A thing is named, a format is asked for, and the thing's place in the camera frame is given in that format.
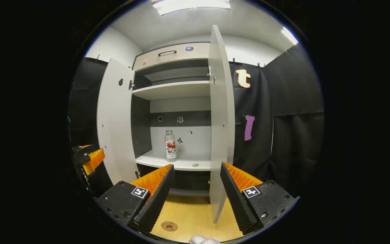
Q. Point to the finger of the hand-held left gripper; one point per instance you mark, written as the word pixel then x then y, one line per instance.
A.
pixel 93 161
pixel 81 148

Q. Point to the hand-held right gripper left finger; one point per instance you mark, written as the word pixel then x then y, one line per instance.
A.
pixel 156 201

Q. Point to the round brown coaster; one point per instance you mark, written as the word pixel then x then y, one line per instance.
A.
pixel 169 226

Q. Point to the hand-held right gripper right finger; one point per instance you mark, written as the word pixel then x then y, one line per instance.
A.
pixel 237 200

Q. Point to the black backdrop cloth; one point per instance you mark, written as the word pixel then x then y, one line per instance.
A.
pixel 293 135

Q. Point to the clear plastic bottle red label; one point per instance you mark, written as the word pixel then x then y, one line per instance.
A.
pixel 170 145

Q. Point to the grey cabinet drawer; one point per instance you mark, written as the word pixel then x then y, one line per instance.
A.
pixel 181 56

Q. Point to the grey wooden cabinet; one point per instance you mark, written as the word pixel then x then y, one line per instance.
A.
pixel 181 105

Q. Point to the ceiling light panel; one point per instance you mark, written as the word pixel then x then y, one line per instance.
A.
pixel 191 6
pixel 289 35

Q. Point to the grey cabinet shelf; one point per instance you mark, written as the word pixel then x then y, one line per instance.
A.
pixel 188 159
pixel 174 89

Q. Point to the grey cabinet door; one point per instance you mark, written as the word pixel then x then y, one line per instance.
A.
pixel 220 118
pixel 113 118

